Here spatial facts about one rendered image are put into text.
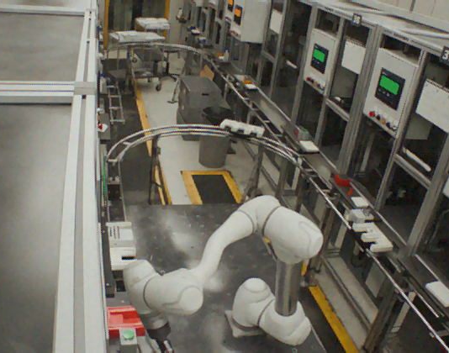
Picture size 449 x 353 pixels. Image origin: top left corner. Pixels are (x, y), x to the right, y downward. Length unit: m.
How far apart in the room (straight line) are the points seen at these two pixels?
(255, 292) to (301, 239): 0.59
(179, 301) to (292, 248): 0.54
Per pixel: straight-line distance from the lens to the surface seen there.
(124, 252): 2.35
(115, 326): 1.85
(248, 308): 2.13
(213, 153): 5.04
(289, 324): 2.02
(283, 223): 1.61
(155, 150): 3.89
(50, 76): 1.13
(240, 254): 2.75
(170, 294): 1.22
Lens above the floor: 2.33
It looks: 28 degrees down
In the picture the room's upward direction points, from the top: 8 degrees clockwise
